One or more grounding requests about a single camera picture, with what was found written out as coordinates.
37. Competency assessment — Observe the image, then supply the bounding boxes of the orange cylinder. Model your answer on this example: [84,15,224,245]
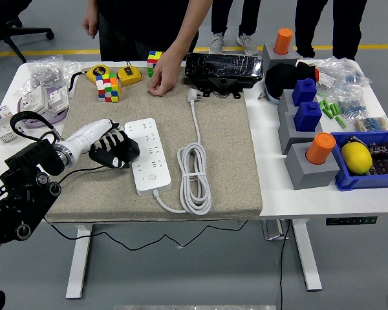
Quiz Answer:
[274,28,294,56]
[305,132,336,165]

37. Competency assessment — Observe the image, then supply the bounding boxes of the person's right hand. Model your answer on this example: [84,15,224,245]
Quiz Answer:
[82,10,100,39]

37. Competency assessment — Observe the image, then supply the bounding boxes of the blue plastic bin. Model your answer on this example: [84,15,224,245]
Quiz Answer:
[330,130,388,192]

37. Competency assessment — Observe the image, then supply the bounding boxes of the purple band tray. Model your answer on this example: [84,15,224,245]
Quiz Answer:
[17,86,70,130]

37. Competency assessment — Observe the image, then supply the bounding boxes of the black film-wrapped device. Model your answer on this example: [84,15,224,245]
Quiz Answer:
[184,52,264,99]

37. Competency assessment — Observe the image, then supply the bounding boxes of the white power strip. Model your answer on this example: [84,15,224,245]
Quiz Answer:
[124,118,173,196]

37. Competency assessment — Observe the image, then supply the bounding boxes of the round yellow tape measure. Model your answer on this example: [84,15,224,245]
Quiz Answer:
[67,63,113,94]

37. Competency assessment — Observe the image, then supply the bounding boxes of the person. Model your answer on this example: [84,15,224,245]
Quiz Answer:
[209,0,262,56]
[294,0,369,61]
[96,0,200,62]

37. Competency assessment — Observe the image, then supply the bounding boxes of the black plug cord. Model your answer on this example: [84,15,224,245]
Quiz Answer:
[43,165,249,251]

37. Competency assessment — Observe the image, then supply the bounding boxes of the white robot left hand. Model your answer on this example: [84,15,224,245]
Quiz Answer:
[63,118,133,169]

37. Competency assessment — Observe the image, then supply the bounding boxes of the white power strip cord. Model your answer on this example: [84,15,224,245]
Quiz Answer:
[152,88,213,216]

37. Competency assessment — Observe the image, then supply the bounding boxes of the yellow tape measure black label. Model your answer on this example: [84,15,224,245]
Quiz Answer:
[116,59,143,87]

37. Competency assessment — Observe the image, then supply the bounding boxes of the black clip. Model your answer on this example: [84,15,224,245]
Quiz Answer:
[345,135,365,149]

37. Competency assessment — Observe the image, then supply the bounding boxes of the person's left hand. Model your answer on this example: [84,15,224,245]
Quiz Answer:
[147,48,186,97]

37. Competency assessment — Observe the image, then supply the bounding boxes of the clear bag beige resistors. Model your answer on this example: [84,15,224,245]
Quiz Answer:
[354,115,388,132]

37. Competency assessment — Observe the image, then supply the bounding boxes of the scrambled colourful puzzle cube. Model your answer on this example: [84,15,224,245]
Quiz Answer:
[146,50,164,78]

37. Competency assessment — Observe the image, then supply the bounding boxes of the dark brown component packs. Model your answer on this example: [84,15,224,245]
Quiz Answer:
[367,141,388,176]

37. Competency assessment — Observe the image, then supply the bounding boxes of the metal box under table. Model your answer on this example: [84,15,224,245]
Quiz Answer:
[261,219,290,242]

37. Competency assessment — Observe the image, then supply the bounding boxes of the clear bag metal screws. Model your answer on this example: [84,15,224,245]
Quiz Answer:
[17,54,85,98]

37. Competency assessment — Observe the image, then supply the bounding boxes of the white socket panel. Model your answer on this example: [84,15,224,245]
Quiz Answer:
[21,85,49,119]
[47,86,70,110]

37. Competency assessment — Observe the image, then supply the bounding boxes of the yellow lemon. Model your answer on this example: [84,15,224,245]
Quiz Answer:
[340,141,373,176]

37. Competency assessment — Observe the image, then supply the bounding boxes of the clear bag blue components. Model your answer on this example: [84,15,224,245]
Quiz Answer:
[329,88,368,118]
[314,57,373,95]

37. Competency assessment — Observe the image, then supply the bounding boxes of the puzzle cube with white face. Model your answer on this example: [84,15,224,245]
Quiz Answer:
[95,72,122,103]

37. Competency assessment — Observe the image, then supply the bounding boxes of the black floor cable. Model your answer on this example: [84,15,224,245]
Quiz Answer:
[279,219,292,310]

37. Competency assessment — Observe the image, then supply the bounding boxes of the black office chair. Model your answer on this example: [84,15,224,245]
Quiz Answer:
[0,0,56,64]

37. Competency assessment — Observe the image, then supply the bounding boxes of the grey-brown mat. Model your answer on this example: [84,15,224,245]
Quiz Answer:
[41,66,263,223]

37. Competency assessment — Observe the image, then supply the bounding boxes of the blue block peg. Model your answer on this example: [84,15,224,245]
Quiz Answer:
[292,77,318,107]
[293,101,323,132]

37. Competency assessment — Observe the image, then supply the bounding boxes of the black table control panel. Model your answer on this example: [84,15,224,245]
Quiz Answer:
[325,216,378,226]

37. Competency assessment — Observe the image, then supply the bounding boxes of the black cloth cap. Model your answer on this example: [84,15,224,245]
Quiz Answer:
[264,60,321,106]

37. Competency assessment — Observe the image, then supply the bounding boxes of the grey square holder block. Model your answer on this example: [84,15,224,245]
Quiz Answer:
[277,89,299,122]
[262,42,299,70]
[284,141,341,191]
[277,111,324,155]

